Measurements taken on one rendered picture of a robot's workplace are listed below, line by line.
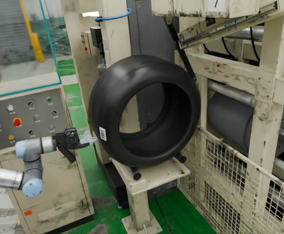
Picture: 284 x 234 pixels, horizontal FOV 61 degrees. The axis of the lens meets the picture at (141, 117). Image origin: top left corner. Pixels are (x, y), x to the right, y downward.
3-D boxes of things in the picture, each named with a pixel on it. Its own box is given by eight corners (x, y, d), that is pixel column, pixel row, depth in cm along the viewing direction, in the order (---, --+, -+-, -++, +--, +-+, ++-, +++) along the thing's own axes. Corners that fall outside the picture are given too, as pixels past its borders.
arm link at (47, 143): (44, 156, 109) (43, 148, 116) (55, 154, 110) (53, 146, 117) (42, 142, 106) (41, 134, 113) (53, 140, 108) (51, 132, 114)
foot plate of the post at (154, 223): (121, 219, 212) (121, 217, 210) (148, 208, 220) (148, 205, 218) (132, 244, 189) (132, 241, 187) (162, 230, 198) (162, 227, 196)
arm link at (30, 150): (18, 154, 111) (14, 138, 108) (43, 150, 116) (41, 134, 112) (17, 163, 105) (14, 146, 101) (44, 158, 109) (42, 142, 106)
